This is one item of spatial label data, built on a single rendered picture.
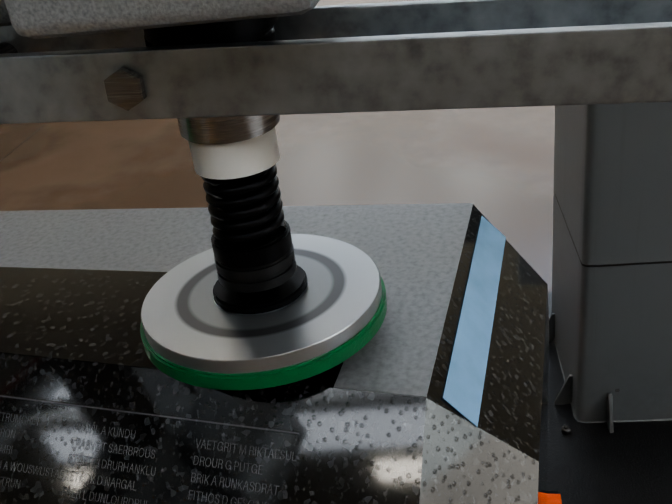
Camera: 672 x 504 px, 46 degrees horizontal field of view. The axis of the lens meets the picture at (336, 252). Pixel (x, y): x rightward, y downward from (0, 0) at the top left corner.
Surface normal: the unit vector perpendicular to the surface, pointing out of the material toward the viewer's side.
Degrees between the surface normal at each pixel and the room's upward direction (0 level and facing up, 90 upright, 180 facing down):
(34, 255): 0
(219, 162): 90
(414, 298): 0
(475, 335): 46
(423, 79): 90
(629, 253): 90
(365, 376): 0
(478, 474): 60
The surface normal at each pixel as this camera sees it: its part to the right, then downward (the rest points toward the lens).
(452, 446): 0.49, -0.18
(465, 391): 0.61, -0.60
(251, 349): -0.11, -0.88
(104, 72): -0.12, 0.48
